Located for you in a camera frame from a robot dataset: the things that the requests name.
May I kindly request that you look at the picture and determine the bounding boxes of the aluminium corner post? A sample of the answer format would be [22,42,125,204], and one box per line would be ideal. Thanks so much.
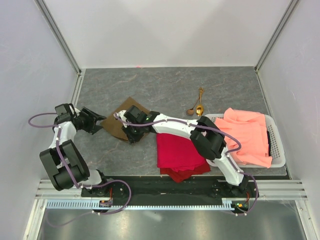
[254,0,300,74]
[34,0,82,76]

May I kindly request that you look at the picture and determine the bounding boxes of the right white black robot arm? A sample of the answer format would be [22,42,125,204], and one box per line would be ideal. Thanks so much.
[113,105,250,197]

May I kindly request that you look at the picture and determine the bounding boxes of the salmon pink cloth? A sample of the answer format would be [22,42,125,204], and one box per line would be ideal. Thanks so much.
[214,108,272,168]

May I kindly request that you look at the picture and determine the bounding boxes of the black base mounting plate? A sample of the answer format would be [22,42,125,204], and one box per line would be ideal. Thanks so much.
[81,175,259,205]

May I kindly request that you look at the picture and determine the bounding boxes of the grey slotted cable duct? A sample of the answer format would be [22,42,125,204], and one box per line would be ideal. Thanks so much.
[46,199,235,211]

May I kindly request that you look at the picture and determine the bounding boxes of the gold spoon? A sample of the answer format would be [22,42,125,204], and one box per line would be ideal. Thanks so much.
[195,87,205,117]

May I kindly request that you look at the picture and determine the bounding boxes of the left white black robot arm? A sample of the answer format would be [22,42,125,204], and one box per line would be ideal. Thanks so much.
[39,103,110,197]

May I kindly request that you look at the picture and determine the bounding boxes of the brown fabric napkin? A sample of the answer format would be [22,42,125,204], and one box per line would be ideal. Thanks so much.
[100,97,150,142]

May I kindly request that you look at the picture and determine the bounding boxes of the copper brown spoon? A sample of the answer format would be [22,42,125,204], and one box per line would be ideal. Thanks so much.
[186,97,200,116]

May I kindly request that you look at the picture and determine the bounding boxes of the red folded cloth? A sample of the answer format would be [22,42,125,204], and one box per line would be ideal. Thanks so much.
[156,133,210,174]

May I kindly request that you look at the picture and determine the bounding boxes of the dark red cloth underneath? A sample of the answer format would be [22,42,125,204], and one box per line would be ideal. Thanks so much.
[160,163,211,183]

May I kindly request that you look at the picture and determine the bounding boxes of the left aluminium corner post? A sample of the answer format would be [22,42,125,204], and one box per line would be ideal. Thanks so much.
[34,0,82,76]

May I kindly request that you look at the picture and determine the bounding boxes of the white plastic basket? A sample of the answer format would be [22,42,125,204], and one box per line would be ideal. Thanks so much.
[205,113,286,168]

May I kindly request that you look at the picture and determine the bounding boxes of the black cloth in basket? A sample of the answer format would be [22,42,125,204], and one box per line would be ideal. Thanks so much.
[266,130,272,157]

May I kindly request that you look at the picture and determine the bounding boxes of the right aluminium corner post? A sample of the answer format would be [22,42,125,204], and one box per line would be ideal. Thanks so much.
[254,0,300,74]

